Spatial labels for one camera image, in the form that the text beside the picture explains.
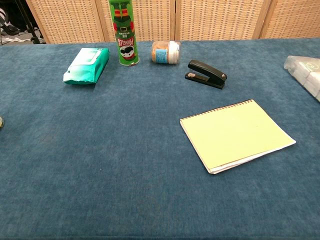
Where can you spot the small jar white lid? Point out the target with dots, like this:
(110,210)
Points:
(163,52)

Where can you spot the black stapler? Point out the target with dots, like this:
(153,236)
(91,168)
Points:
(208,71)

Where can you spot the yellow spiral notebook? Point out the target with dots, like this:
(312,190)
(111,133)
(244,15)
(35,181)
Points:
(235,132)

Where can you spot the blue table cloth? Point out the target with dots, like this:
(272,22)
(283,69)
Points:
(112,155)

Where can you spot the green wet wipes pack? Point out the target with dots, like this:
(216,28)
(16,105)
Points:
(86,66)

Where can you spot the green Pringles can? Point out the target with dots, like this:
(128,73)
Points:
(125,32)

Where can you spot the woven rattan folding screen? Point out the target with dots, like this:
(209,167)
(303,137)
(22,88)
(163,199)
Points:
(200,18)

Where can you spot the clear plastic tissue pack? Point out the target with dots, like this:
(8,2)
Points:
(306,73)

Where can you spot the black tripod stand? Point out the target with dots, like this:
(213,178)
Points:
(27,22)

